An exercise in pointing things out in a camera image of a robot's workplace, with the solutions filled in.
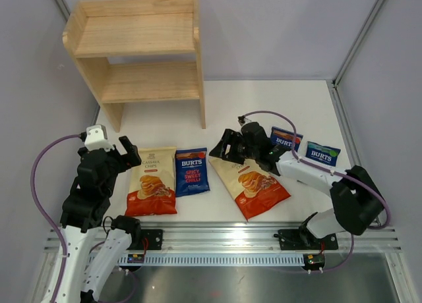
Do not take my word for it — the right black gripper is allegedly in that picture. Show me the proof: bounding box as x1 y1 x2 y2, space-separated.
210 128 259 165

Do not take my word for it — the blue Burts chilli bag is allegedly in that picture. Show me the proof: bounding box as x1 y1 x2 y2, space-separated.
175 148 210 198

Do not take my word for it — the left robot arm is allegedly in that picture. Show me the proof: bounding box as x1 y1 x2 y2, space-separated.
43 131 142 302

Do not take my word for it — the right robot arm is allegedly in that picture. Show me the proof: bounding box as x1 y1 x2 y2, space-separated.
210 117 388 248

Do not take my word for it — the left cassava chips bag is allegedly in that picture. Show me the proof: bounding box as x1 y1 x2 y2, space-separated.
125 146 177 217

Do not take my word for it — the cassava chips bag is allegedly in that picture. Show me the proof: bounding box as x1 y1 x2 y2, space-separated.
209 157 291 220
125 146 177 217

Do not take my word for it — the right cassava chips bag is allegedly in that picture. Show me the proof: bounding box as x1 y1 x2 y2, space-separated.
209 157 291 220

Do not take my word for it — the wooden two-tier shelf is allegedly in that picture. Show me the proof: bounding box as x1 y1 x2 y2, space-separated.
63 0 206 132

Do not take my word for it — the Burts sea salt vinegar bag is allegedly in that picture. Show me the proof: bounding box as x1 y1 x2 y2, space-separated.
305 141 341 167

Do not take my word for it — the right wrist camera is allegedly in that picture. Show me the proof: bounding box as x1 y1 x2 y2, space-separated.
237 115 251 126

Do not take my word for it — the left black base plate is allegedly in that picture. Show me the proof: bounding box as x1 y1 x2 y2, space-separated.
128 229 164 251

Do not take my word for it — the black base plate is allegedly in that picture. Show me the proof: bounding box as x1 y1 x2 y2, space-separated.
273 229 339 251
128 229 164 251

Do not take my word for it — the white slotted cable duct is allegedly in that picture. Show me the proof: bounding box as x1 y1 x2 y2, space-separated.
117 254 305 267

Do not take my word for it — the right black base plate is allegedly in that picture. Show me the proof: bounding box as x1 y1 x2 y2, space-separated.
273 229 339 251

